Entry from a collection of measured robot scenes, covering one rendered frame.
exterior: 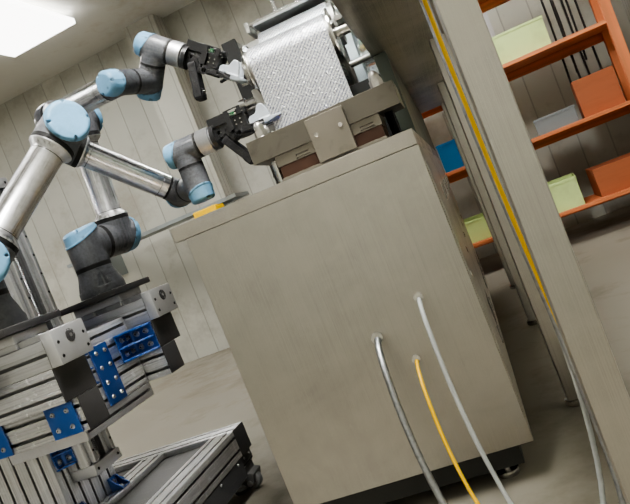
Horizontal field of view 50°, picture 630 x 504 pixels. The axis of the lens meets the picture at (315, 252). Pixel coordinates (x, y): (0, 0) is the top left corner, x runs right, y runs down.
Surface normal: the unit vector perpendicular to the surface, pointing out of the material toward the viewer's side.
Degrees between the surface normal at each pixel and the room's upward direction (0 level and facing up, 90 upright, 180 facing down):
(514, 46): 90
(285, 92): 90
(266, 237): 90
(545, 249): 90
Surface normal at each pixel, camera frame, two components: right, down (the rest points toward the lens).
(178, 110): -0.26, 0.15
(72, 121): 0.56, -0.28
